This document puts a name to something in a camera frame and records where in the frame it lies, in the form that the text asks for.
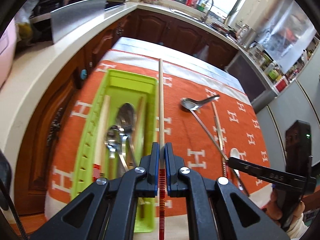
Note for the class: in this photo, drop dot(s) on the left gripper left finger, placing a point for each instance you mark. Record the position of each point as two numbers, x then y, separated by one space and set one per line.
106 209

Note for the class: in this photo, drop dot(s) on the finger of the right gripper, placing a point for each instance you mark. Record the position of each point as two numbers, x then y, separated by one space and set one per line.
244 166

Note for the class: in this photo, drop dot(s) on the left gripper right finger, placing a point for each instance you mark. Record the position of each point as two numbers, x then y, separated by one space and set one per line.
216 209

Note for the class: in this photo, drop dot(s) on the steel twisted chopstick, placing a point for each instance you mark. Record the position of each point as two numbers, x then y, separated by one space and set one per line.
221 151

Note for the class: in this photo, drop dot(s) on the bamboo chopstick red end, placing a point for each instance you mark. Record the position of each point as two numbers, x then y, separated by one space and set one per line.
161 155
220 138

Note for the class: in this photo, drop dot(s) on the steel fork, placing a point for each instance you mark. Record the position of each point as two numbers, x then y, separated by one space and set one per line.
113 141

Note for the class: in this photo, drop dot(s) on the large steel soup spoon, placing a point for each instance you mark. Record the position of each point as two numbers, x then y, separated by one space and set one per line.
191 104

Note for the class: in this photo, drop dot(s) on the wooden handled steel spoon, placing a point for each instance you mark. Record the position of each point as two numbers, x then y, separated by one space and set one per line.
125 121

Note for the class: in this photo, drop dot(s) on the kitchen faucet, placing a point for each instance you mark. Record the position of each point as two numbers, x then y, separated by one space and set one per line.
206 6

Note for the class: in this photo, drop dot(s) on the orange H-pattern blanket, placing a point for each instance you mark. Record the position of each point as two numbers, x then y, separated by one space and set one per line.
184 76

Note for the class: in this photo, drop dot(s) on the green plastic utensil tray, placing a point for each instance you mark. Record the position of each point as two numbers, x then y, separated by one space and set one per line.
117 163

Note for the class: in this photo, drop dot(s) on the steel backsplash panel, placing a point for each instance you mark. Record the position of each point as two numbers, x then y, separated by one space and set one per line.
65 19

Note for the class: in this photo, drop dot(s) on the pink rice cooker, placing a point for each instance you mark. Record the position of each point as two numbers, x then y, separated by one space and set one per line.
7 51

